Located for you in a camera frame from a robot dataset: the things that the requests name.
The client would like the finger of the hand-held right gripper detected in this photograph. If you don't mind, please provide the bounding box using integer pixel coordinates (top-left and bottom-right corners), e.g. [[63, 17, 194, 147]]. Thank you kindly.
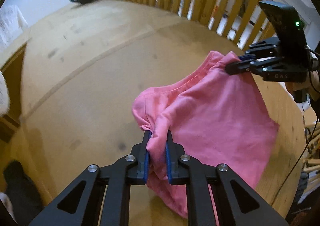
[[225, 57, 285, 76], [239, 37, 282, 62]]

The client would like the black garment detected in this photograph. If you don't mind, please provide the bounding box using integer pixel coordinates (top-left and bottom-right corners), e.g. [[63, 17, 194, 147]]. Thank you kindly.
[[4, 161, 43, 219]]

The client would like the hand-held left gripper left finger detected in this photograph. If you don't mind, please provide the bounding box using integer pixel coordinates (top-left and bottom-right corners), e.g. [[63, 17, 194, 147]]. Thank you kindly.
[[29, 131, 152, 226]]

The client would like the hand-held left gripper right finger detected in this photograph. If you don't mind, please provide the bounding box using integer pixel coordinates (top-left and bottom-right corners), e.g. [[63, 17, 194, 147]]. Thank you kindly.
[[166, 130, 289, 226]]

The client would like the pink shirt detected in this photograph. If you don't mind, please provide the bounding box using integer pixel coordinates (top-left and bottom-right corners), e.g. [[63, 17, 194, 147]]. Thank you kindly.
[[132, 51, 279, 226]]

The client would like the white lace tablecloth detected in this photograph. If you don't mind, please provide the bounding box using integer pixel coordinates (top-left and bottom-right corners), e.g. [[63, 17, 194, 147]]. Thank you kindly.
[[0, 4, 29, 117]]

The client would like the person's right hand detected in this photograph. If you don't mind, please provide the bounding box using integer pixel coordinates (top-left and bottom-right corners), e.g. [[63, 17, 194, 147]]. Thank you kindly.
[[285, 70, 320, 100]]

